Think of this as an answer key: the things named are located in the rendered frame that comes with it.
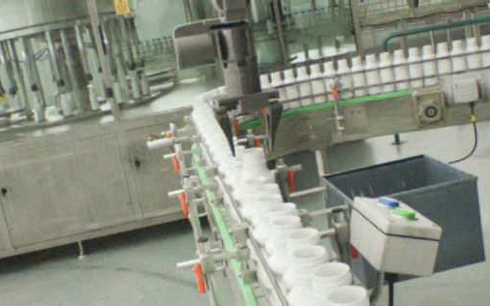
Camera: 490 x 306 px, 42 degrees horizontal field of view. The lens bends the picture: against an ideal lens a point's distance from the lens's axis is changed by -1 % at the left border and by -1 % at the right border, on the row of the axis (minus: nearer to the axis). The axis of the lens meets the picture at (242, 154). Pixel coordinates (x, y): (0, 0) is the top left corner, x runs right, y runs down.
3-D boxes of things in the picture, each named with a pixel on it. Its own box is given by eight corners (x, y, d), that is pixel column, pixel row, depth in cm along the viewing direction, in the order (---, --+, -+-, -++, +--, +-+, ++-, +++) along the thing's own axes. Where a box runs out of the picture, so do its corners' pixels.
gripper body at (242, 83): (213, 107, 108) (206, 63, 106) (273, 98, 109) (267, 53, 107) (217, 111, 101) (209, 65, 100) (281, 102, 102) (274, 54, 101)
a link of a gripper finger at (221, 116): (218, 155, 109) (210, 100, 107) (260, 148, 110) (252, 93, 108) (223, 163, 103) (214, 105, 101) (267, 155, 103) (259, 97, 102)
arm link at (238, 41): (254, 18, 100) (249, 19, 105) (210, 25, 99) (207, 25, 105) (260, 63, 101) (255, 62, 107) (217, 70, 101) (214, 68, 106)
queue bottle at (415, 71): (408, 88, 277) (402, 49, 274) (415, 85, 281) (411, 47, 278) (419, 87, 273) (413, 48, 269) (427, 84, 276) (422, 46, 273)
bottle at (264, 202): (267, 300, 96) (247, 195, 93) (307, 294, 96) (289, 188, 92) (267, 319, 90) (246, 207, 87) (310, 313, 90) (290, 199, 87)
